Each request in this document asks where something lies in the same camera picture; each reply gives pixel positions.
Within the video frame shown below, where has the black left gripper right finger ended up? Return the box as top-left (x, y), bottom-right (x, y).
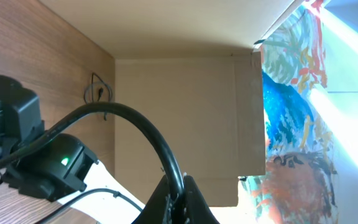
top-left (183, 175), bottom-right (219, 224)

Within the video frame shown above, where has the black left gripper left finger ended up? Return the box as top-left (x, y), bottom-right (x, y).
top-left (132, 175), bottom-right (170, 224)

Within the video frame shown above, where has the black separated cable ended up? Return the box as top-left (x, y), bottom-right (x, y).
top-left (83, 72), bottom-right (114, 121)

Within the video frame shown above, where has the black cable bundle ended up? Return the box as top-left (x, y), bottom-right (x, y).
top-left (0, 101), bottom-right (186, 224)

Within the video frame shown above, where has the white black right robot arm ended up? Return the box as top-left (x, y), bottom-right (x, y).
top-left (0, 75), bottom-right (142, 223)

